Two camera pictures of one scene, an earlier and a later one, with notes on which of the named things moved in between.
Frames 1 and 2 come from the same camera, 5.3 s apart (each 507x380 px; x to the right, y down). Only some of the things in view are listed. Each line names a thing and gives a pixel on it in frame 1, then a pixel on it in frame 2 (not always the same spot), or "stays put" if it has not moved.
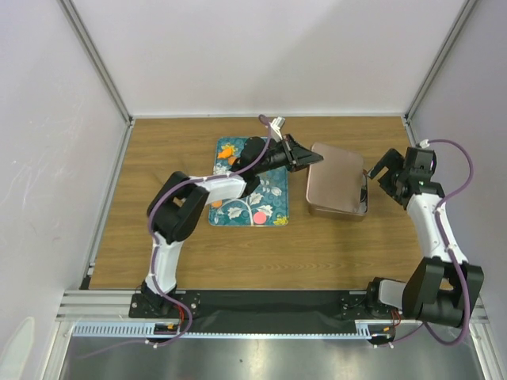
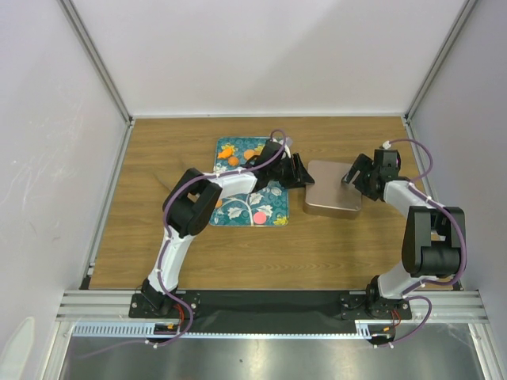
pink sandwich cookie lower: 260,218 stays put
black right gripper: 393,160 -> 361,164
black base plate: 264,311 stays put
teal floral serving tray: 265,205 stays put
